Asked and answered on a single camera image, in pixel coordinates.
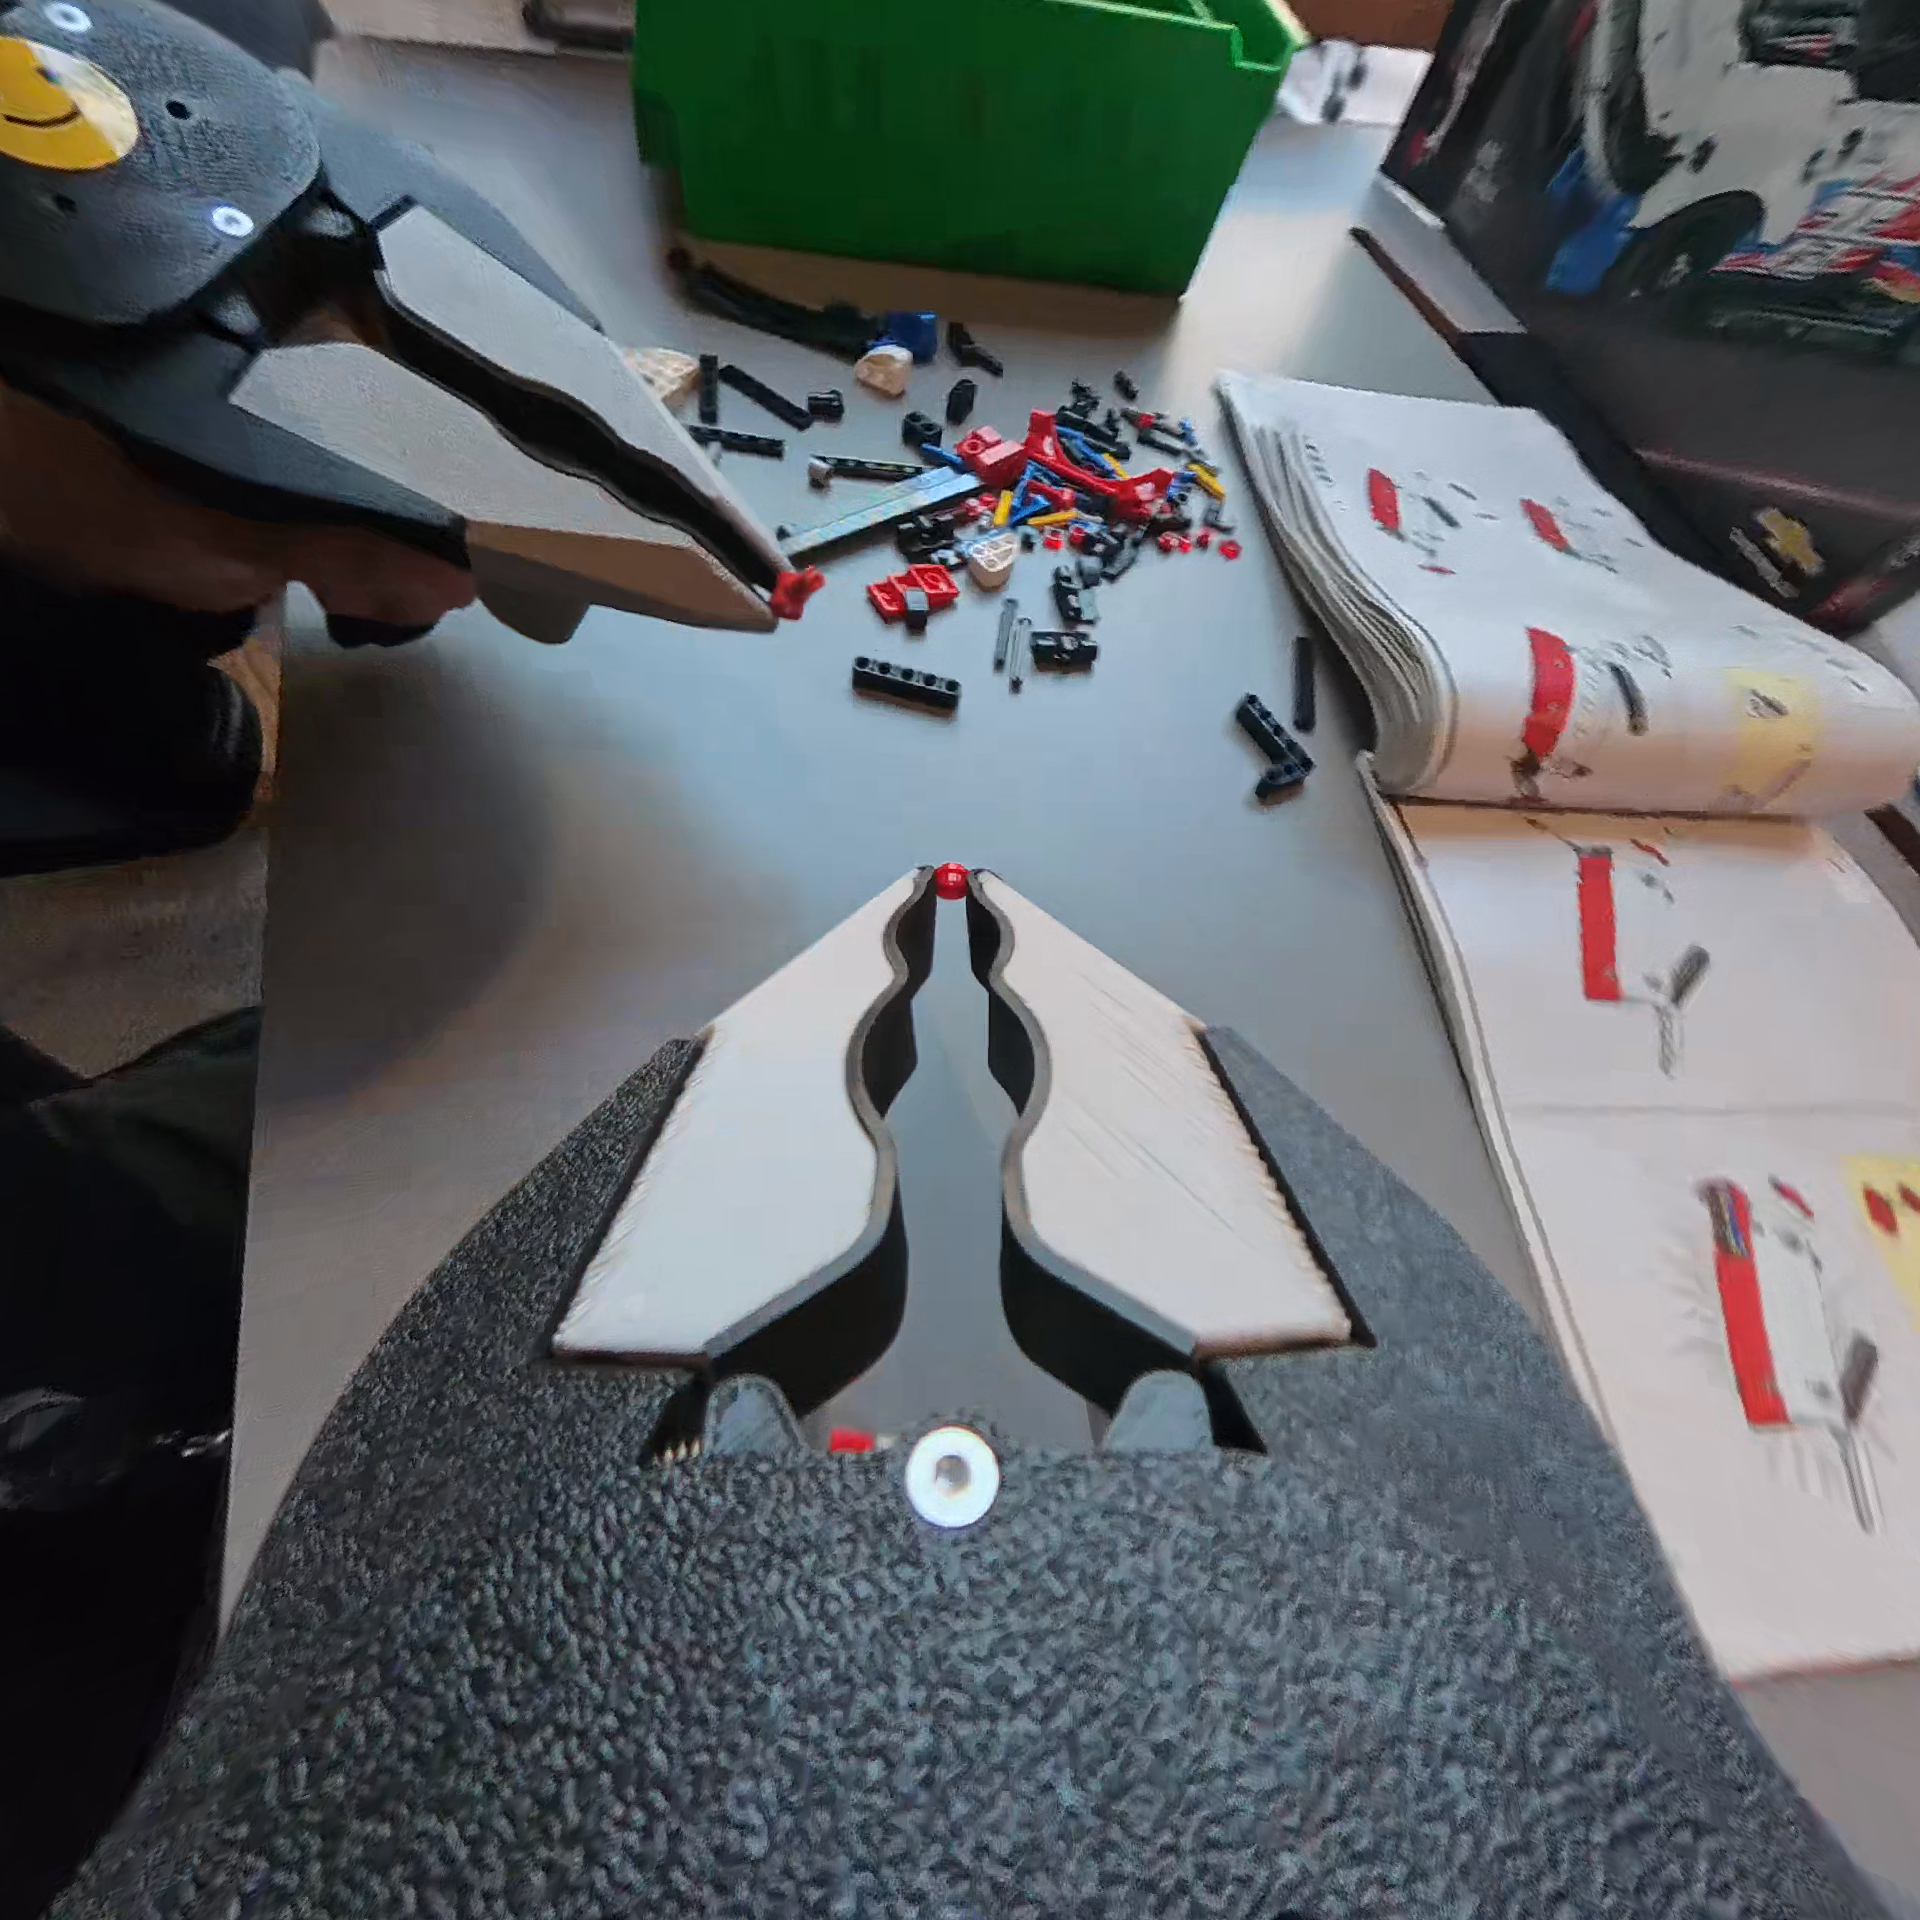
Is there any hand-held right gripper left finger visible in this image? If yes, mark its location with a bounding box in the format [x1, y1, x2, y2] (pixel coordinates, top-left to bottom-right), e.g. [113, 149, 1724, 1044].
[552, 866, 945, 1415]

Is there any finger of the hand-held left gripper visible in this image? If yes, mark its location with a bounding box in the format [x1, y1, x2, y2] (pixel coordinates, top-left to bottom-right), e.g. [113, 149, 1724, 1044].
[228, 343, 780, 648]
[372, 200, 793, 591]

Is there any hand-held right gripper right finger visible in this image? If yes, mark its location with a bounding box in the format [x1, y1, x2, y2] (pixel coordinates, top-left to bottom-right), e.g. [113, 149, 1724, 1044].
[966, 871, 1358, 1415]

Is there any pile of brick pieces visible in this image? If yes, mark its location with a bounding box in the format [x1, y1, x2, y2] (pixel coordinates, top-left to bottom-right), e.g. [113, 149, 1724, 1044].
[667, 247, 1322, 808]

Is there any grey desk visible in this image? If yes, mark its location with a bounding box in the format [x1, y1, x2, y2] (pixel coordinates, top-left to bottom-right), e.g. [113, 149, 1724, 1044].
[222, 31, 1920, 1920]

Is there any person's left hand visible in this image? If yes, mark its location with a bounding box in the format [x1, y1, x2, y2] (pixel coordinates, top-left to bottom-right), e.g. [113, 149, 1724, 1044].
[0, 383, 483, 650]

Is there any green plastic bin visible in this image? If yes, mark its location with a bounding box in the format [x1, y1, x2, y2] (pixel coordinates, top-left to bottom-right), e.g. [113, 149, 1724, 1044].
[631, 0, 1300, 297]

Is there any open instruction booklet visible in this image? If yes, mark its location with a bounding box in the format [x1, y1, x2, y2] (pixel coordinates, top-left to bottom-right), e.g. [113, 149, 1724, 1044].
[1211, 368, 1920, 1685]

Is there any black toy set box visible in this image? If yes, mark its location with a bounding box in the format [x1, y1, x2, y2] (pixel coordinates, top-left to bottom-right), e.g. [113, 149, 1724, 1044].
[1352, 0, 1920, 641]

